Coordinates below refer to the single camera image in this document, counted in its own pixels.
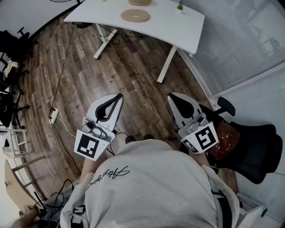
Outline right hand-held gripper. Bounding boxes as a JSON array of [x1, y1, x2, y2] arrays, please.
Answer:
[[167, 92, 220, 155]]

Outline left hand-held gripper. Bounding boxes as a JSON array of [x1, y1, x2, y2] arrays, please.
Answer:
[[74, 93, 125, 161]]

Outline woven round lid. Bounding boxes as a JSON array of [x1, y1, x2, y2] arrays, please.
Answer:
[[120, 8, 151, 23]]

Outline woven round basket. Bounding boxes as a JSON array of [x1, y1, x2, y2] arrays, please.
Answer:
[[128, 0, 152, 7]]

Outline person's left forearm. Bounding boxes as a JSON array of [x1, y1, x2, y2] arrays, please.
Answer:
[[79, 153, 101, 183]]

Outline person's right forearm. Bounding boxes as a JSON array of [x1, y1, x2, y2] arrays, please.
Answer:
[[191, 151, 211, 167]]

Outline white table leg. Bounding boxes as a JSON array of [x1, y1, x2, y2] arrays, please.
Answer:
[[93, 23, 119, 60], [157, 45, 178, 84]]

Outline white power strip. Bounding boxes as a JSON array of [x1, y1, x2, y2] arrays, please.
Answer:
[[49, 107, 60, 125]]

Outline brown leather bag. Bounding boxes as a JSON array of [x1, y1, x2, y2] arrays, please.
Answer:
[[209, 121, 241, 161]]

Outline black mesh office chair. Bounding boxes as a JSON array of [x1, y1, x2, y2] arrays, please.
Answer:
[[198, 97, 283, 185]]

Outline white window blinds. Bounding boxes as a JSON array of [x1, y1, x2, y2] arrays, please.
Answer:
[[178, 0, 285, 98]]

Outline person's grey shirt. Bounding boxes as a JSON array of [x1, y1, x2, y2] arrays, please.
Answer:
[[60, 139, 241, 228]]

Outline black swivel office chair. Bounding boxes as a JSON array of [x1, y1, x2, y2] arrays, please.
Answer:
[[0, 26, 38, 58], [0, 89, 31, 130]]

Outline white metal rack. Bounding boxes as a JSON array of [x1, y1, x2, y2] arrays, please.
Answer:
[[0, 128, 29, 159]]

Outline small green potted plant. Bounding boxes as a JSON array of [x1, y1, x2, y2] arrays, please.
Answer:
[[176, 0, 186, 14]]

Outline cream cloth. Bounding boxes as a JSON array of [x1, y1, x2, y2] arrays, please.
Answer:
[[2, 59, 19, 78]]

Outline light wooden table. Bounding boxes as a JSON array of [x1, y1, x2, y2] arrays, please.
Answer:
[[4, 155, 47, 214]]

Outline white drawer unit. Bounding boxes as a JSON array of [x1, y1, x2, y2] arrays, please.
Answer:
[[236, 192, 268, 228]]

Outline long black floor cable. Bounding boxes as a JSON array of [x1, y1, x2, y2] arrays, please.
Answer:
[[48, 23, 75, 118]]

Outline black cable bundle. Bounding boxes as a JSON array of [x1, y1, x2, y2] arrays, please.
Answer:
[[33, 178, 75, 223]]

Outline black body harness strap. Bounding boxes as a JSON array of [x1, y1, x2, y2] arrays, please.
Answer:
[[211, 189, 234, 228], [69, 204, 86, 228]]

